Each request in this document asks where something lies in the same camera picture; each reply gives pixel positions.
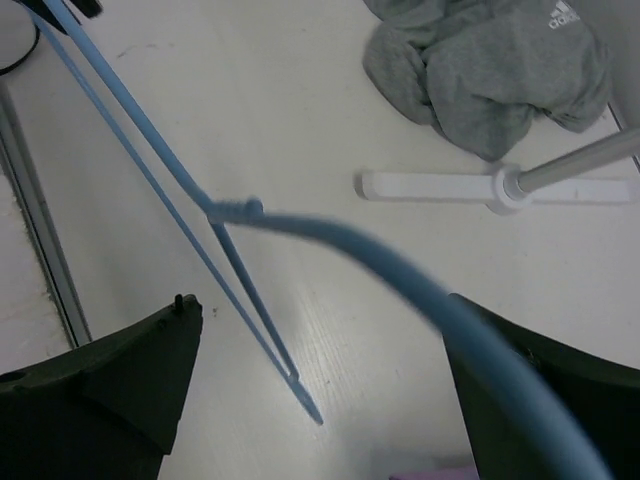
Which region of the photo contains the white metal clothes rack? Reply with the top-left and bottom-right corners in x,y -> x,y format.
357,128 -> 639,215

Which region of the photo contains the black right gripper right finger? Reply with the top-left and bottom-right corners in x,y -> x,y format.
447,294 -> 639,479

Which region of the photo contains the grey adidas t shirt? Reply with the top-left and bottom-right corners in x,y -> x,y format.
362,1 -> 612,162

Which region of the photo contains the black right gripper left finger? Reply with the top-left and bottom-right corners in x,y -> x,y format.
1,295 -> 203,479

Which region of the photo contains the light blue wire hanger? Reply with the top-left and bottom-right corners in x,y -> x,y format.
45,1 -> 612,479

